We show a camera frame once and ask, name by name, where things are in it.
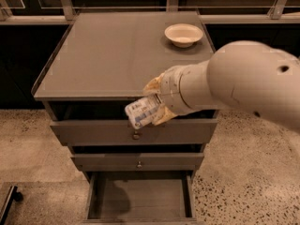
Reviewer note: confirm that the grey top drawer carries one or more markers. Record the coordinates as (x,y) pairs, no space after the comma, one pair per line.
(119,132)

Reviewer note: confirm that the grey bottom drawer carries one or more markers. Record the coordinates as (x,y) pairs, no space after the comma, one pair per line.
(140,198)

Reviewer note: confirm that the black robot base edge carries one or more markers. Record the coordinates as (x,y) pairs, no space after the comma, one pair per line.
(13,195)

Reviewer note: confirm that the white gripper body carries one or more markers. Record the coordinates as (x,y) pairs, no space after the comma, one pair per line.
(170,89)

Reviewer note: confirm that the metal shelf rail frame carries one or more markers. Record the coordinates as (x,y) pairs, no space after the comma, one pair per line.
(210,11)

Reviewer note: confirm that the round drawer knob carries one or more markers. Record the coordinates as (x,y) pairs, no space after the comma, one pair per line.
(136,135)
(139,165)

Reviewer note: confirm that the grey drawer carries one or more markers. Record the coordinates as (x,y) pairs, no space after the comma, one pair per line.
(127,162)
(119,132)
(140,198)

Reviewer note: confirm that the white bowl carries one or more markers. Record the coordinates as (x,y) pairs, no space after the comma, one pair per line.
(183,35)

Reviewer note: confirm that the grey drawer cabinet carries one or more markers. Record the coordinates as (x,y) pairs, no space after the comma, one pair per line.
(102,64)

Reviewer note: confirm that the round top drawer knob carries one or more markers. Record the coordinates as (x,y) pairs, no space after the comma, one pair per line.
(136,135)

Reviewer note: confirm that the grey middle drawer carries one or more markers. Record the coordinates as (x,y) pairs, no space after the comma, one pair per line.
(127,162)

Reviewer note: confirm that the blue labelled plastic bottle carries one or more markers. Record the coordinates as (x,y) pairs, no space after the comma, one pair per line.
(143,111)

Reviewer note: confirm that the round middle drawer knob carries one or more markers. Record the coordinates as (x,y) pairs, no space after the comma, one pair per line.
(139,165)

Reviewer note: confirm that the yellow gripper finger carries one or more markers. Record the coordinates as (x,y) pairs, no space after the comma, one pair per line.
(163,115)
(153,87)

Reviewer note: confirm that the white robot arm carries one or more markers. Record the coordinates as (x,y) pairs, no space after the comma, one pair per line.
(246,75)

